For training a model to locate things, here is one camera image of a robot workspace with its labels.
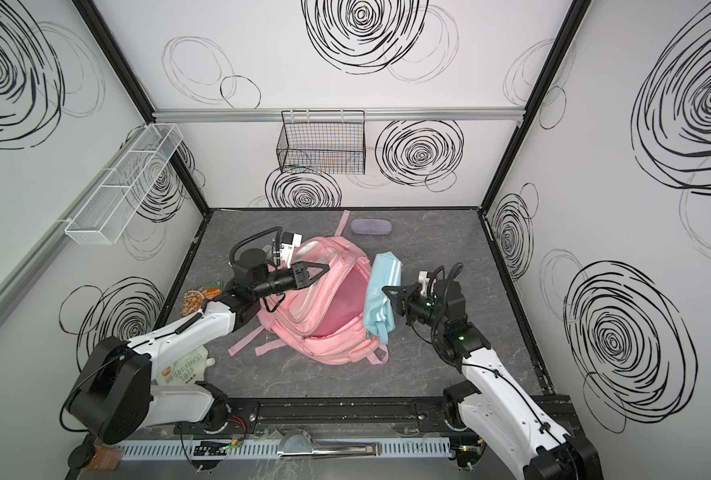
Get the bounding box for light blue pouch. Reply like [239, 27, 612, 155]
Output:
[363, 252, 403, 345]

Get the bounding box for pink student backpack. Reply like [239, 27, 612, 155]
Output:
[229, 211, 389, 365]

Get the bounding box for purple glasses case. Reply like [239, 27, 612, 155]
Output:
[351, 218, 393, 236]

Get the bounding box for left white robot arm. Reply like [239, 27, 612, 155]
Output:
[60, 227, 330, 445]

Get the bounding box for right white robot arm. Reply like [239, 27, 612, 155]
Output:
[381, 263, 603, 479]

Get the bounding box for green snack packet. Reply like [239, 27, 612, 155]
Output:
[180, 281, 225, 318]

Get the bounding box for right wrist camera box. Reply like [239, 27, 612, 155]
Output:
[417, 270, 431, 297]

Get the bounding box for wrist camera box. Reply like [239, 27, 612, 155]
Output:
[417, 270, 431, 297]
[273, 232, 302, 267]

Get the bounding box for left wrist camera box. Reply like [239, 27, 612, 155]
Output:
[273, 232, 302, 267]

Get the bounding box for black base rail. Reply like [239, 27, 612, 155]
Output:
[94, 395, 579, 436]

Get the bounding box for black wire basket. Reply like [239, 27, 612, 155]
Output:
[276, 120, 367, 175]

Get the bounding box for white slotted cable duct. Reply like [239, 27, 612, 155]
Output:
[115, 437, 453, 462]

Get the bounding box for aluminium wall rail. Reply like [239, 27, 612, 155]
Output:
[153, 106, 525, 123]

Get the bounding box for white wire shelf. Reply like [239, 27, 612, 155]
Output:
[65, 123, 184, 245]

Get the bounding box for black corner frame post left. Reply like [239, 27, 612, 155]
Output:
[72, 0, 211, 217]

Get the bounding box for black corner frame post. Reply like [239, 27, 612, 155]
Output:
[479, 0, 591, 214]
[72, 0, 211, 217]

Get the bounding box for black corner frame post right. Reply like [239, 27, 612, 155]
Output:
[479, 0, 591, 214]

